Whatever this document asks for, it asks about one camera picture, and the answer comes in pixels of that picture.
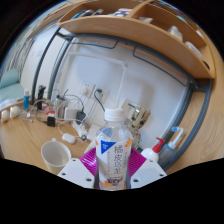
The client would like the white power strip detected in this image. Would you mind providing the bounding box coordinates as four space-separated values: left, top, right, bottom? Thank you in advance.
71 120 89 141

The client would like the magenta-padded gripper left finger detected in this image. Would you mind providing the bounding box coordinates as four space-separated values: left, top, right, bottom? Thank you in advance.
57 148 98 190

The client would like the wooden shelf unit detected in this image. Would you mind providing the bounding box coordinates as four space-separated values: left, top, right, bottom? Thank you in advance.
56 0 216 80

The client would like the white wall card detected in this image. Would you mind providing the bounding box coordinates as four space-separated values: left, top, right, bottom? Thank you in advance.
121 98 138 119

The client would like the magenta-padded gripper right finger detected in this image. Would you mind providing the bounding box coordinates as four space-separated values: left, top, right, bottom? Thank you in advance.
127 148 168 190

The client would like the white wall outlet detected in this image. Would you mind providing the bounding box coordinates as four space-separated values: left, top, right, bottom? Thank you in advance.
94 87 109 103
80 83 96 98

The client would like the white mug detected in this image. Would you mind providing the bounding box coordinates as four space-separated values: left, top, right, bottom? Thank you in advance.
40 138 72 176

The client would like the metal cup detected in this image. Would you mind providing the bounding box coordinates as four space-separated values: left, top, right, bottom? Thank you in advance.
54 96 66 116

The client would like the small black box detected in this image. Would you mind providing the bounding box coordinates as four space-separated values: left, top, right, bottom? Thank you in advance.
46 114 57 128

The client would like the small white round object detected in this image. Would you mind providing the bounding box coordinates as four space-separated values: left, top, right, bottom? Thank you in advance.
0 109 10 123
9 105 21 119

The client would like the black plug adapter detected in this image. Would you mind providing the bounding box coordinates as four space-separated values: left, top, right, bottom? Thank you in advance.
75 110 87 125

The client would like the bed with teal bedding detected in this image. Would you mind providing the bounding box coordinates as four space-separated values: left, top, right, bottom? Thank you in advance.
0 68 24 104

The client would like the small blue bottle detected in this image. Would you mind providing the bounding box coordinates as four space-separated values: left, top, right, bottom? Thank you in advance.
22 88 31 111

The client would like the black upright device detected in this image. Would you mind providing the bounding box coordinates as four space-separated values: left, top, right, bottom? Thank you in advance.
35 85 47 111

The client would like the white pump lotion bottle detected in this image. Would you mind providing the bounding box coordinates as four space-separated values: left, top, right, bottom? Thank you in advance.
140 137 166 163

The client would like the blue spray bottle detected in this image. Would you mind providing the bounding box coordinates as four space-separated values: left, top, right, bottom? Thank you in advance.
158 126 184 168

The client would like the grey metal frame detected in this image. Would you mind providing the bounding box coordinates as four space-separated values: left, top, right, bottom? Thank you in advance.
31 28 213 173

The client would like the white power adapter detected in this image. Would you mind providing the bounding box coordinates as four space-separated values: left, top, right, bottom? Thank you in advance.
63 107 78 121

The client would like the clear plastic drink bottle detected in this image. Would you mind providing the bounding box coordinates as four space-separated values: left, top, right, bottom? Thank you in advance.
94 107 134 192

